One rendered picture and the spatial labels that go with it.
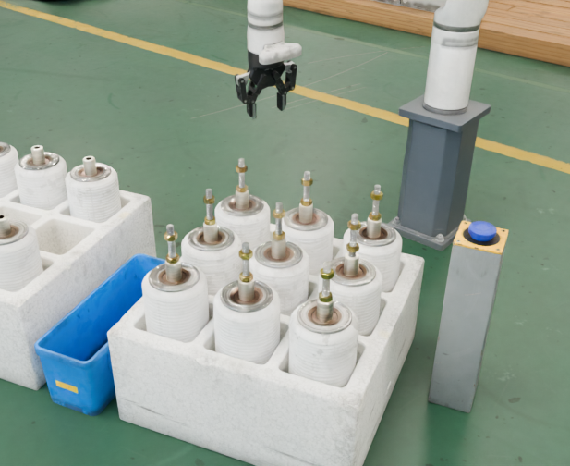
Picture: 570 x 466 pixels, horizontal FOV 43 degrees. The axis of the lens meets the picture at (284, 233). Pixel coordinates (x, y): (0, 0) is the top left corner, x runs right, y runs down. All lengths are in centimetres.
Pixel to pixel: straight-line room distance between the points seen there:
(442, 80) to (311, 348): 73
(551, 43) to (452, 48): 149
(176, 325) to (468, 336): 44
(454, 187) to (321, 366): 71
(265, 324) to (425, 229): 71
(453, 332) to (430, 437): 17
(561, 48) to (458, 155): 145
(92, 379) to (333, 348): 41
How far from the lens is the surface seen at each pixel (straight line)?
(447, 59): 151
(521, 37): 301
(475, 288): 110
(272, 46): 147
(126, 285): 138
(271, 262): 110
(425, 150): 157
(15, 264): 123
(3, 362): 132
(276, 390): 101
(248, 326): 101
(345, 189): 186
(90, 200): 138
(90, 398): 121
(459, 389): 123
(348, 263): 107
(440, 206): 161
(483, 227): 109
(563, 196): 196
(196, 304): 107
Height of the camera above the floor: 87
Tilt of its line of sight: 31 degrees down
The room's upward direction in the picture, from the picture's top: 1 degrees clockwise
